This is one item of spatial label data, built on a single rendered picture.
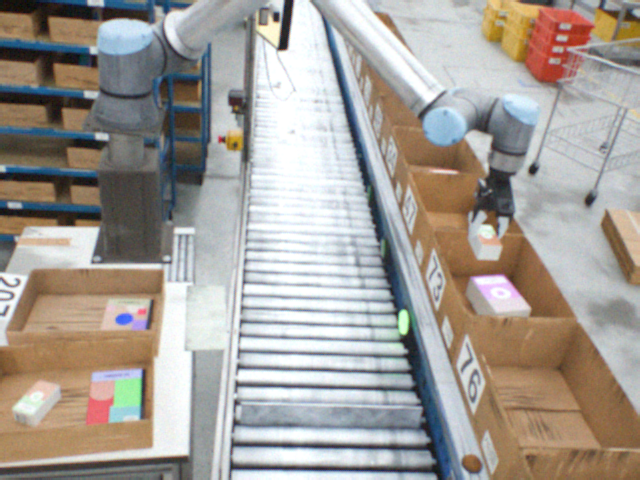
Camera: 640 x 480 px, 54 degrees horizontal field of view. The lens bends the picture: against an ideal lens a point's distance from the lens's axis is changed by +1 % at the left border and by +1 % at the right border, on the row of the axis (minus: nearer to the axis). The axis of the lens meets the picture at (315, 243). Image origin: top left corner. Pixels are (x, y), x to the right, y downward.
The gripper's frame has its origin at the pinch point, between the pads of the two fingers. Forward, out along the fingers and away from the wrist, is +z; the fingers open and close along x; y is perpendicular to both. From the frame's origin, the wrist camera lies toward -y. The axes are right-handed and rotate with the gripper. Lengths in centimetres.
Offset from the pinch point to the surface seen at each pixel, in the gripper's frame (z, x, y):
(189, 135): 81, 105, 233
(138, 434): 35, 85, -38
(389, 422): 40, 24, -28
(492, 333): 16.0, 0.0, -19.8
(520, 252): 16.4, -20.7, 18.8
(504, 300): 20.0, -10.3, -0.9
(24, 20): -6, 161, 142
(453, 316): 17.1, 8.0, -12.5
